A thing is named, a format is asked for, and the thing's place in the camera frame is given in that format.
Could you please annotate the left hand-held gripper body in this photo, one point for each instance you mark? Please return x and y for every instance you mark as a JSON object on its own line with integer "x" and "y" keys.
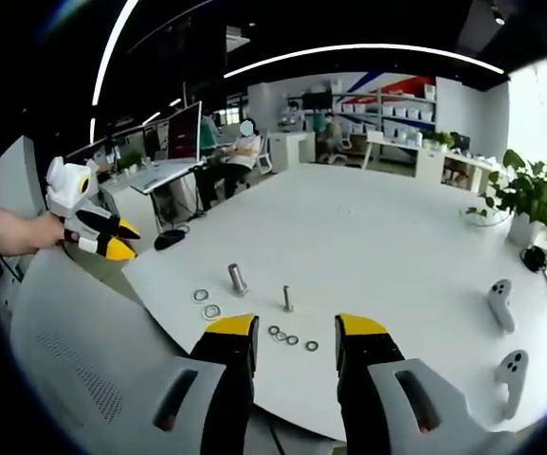
{"x": 71, "y": 189}

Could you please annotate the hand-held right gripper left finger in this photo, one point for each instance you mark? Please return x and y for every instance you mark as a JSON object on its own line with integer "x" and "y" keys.
{"x": 216, "y": 388}

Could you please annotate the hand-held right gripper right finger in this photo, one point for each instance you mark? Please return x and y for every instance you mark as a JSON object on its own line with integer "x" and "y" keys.
{"x": 382, "y": 388}

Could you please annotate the large steel washer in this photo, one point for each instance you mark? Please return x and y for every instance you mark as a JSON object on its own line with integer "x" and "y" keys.
{"x": 204, "y": 313}
{"x": 195, "y": 296}

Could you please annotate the small steel washer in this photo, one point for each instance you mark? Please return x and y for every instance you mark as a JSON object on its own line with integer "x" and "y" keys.
{"x": 270, "y": 331}
{"x": 278, "y": 337}
{"x": 288, "y": 340}
{"x": 307, "y": 346}

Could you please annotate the large threaded steel stud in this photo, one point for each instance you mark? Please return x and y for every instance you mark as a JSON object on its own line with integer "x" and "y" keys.
{"x": 237, "y": 279}

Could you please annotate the small threaded steel stud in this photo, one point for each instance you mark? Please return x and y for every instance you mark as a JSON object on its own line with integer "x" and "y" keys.
{"x": 287, "y": 299}

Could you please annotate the person's left hand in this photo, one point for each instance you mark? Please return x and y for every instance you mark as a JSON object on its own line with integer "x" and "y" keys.
{"x": 51, "y": 231}

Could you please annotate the white partition panel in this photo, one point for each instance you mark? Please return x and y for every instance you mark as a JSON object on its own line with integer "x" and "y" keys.
{"x": 17, "y": 175}

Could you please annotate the black round floor object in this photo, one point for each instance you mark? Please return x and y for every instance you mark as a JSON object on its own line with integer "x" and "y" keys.
{"x": 169, "y": 240}

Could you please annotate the white office desk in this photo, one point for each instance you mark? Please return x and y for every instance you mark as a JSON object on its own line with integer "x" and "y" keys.
{"x": 164, "y": 175}

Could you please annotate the white perforated chair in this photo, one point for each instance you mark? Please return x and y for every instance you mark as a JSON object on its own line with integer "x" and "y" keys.
{"x": 78, "y": 332}

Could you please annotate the computer monitor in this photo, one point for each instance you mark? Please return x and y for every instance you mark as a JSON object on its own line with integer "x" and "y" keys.
{"x": 185, "y": 132}

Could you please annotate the white handheld controller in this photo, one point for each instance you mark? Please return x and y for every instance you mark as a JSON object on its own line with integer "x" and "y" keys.
{"x": 500, "y": 303}
{"x": 512, "y": 374}

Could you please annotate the long curved ceiling light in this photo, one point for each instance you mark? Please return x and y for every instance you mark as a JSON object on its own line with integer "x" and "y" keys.
{"x": 107, "y": 52}
{"x": 363, "y": 47}

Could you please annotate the white mesh office chair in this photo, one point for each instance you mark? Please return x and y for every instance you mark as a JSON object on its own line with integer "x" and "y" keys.
{"x": 264, "y": 158}

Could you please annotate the white cabinet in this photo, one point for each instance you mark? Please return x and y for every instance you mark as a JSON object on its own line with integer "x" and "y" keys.
{"x": 289, "y": 151}

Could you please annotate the small black device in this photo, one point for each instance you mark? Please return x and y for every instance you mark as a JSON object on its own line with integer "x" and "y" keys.
{"x": 534, "y": 258}

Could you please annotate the low white sideboard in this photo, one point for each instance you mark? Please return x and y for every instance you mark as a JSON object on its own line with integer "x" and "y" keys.
{"x": 458, "y": 170}

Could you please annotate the green potted plant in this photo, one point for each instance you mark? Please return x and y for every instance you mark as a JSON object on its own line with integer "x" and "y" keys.
{"x": 534, "y": 194}

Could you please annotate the white side table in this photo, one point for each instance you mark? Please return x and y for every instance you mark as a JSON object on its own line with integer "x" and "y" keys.
{"x": 389, "y": 140}

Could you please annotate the small green plants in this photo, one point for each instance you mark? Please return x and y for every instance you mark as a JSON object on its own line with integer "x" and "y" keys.
{"x": 439, "y": 139}

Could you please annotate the shelf with white bins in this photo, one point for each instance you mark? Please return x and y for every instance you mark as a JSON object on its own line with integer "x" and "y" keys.
{"x": 387, "y": 111}

